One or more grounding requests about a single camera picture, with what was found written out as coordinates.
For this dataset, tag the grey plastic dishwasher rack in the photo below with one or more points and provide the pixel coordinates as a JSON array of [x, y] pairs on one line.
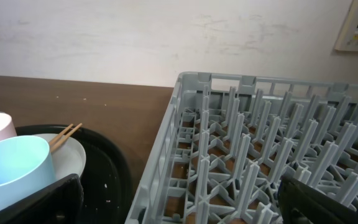
[[226, 141]]

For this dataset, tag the round black serving tray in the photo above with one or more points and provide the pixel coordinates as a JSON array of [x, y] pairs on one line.
[[106, 180]]

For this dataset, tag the white round plate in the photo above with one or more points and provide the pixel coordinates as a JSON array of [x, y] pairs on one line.
[[69, 158]]

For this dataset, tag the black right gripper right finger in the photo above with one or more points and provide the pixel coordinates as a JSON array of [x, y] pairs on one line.
[[299, 203]]

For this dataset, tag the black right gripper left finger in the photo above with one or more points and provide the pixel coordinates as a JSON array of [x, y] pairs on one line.
[[60, 202]]

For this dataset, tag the light blue plastic cup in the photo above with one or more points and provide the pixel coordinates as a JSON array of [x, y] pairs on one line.
[[14, 171]]

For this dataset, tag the wooden chopstick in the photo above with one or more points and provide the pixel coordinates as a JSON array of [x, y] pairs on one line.
[[59, 135], [65, 138]]

